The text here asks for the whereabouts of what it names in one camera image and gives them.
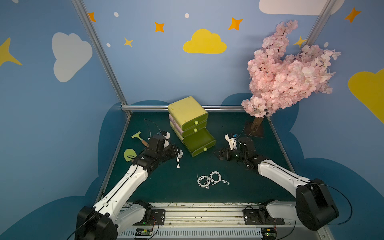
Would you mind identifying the yellow-green drawer cabinet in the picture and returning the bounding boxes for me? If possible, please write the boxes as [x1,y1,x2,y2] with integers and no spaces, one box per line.
[168,97,217,157]

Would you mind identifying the pink blossom artificial tree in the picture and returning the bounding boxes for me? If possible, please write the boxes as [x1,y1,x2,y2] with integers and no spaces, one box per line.
[242,20,341,135]

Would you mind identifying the round green spatula wooden handle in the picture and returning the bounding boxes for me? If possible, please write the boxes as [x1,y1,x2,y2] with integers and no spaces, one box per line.
[123,149,137,162]

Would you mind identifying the aluminium frame post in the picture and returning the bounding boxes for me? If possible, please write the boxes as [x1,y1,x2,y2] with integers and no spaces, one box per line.
[72,0,132,118]
[305,0,337,46]

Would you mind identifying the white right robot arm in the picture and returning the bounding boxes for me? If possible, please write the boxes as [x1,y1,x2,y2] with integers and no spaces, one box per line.
[214,137,339,231]

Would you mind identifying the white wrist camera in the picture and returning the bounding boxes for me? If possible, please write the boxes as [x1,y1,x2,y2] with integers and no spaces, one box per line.
[225,134,238,151]
[161,131,171,148]

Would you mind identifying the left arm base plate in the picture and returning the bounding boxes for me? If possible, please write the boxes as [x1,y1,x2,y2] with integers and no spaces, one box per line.
[134,209,166,226]

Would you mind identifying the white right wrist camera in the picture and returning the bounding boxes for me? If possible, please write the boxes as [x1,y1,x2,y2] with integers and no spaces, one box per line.
[225,134,238,151]

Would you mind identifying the aluminium right frame post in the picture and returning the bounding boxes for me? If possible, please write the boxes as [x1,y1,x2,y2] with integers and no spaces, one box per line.
[305,0,337,46]

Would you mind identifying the aluminium front rail platform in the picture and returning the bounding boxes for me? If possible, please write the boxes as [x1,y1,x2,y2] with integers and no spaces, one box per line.
[116,203,333,240]

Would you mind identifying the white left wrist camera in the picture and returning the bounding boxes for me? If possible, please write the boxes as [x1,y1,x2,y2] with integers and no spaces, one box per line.
[161,131,171,148]

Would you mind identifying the aluminium back frame rail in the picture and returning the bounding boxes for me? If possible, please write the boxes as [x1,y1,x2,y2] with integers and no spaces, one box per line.
[122,105,244,112]

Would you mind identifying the white wired earphones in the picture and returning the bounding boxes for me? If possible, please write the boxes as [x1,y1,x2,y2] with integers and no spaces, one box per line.
[197,176,211,190]
[209,171,230,186]
[177,150,183,169]

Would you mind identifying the aluminium left frame post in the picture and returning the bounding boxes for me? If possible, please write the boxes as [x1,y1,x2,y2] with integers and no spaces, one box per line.
[72,0,132,118]

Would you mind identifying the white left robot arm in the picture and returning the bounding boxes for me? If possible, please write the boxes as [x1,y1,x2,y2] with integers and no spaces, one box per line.
[73,144,183,240]

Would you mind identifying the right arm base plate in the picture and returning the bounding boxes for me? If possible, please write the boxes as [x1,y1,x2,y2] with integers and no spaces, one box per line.
[243,208,285,226]

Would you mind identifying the green scraper with wooden handle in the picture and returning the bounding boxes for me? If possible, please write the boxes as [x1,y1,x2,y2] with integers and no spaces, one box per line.
[131,131,148,147]

